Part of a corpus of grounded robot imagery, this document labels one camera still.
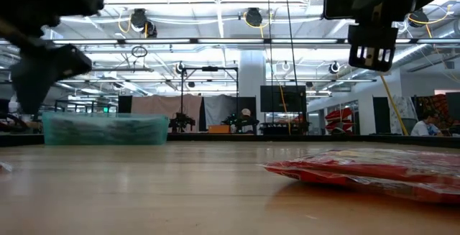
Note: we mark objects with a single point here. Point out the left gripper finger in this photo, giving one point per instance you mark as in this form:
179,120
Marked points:
46,77

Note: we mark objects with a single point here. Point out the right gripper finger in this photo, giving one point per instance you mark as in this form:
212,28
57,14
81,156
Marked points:
384,37
361,37

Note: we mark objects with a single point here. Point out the red microwave popcorn bag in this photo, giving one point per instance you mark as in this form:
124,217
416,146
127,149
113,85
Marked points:
359,172

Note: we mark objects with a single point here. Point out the black bench robot arm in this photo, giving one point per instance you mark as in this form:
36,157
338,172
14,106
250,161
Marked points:
181,121
230,121

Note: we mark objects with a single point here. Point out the black door panel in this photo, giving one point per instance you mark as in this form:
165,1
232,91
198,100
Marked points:
381,114

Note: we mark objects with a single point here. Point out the red curved objects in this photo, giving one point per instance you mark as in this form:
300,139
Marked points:
339,114

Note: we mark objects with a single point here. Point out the teal plastic basket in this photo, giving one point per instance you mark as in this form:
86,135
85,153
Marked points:
108,131

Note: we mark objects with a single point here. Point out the black upright panel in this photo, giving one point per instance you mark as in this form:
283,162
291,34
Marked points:
124,104

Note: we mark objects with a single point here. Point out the black monitor screen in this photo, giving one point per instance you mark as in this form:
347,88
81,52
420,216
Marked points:
284,98

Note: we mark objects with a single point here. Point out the person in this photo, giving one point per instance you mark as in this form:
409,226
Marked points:
426,127
246,120

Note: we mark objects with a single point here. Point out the black equipment bench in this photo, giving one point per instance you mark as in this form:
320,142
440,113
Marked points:
284,127

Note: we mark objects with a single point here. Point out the beige fabric backdrop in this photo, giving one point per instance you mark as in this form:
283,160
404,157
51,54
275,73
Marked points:
161,105

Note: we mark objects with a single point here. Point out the long ceiling light bar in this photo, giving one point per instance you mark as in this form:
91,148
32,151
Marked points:
230,41

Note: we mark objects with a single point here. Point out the grey fabric backdrop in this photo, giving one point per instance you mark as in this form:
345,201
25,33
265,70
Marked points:
219,109

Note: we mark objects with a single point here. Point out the orange box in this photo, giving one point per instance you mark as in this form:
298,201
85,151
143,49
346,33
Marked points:
219,129

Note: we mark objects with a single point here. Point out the patterned wall tapestry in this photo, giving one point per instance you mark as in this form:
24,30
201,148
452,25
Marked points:
436,107

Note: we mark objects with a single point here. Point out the black metal table frame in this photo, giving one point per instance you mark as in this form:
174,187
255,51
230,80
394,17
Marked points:
287,138

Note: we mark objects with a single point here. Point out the black camera rig frame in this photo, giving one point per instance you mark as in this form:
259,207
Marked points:
210,68

